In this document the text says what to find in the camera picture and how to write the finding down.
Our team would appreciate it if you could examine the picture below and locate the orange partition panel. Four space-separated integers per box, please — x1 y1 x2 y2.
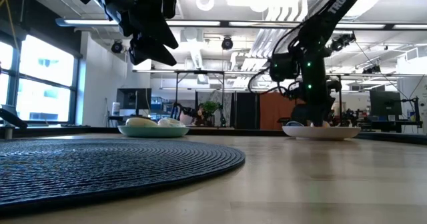
259 92 301 131

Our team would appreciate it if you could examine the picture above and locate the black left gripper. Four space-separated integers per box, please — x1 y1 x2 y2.
99 0 179 67

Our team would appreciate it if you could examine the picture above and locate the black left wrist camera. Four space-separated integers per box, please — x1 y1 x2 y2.
146 0 177 20

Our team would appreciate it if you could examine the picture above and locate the white round plate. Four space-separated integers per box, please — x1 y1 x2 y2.
282 126 362 141

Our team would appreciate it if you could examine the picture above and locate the long ceiling light strip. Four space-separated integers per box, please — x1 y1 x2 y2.
55 17 427 31

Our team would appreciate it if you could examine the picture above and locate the white ring ceiling light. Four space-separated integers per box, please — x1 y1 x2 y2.
195 0 215 11

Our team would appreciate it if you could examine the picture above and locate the dark blue round woven placemat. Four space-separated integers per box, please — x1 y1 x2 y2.
0 137 246 215

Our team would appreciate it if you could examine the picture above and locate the black computer monitor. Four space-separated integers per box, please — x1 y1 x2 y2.
369 90 403 117
116 87 153 111

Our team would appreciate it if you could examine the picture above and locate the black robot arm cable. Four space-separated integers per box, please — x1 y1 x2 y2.
248 65 291 97

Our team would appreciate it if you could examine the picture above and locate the teal round plate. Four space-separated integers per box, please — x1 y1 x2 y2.
117 125 191 139

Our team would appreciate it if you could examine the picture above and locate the black metal stand frame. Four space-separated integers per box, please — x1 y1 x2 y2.
173 69 226 128

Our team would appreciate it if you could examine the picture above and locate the black flat panel on post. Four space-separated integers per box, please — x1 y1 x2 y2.
0 107 29 140

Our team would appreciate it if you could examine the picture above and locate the large window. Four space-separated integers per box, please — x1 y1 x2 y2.
0 33 79 125

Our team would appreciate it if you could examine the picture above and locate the black partition panel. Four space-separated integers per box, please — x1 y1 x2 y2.
230 92 260 130

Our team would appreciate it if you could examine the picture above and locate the yellow hanging cable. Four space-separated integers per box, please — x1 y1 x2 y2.
0 0 19 48

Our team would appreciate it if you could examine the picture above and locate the large donut with blue drizzle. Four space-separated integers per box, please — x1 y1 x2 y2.
157 117 186 128

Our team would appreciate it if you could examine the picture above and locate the green potted plant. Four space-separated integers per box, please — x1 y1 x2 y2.
199 100 223 127

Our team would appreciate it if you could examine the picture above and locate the large donut with brown drizzle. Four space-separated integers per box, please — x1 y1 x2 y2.
125 117 158 128

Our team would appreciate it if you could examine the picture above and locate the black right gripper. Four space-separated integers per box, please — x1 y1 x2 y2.
292 80 342 127

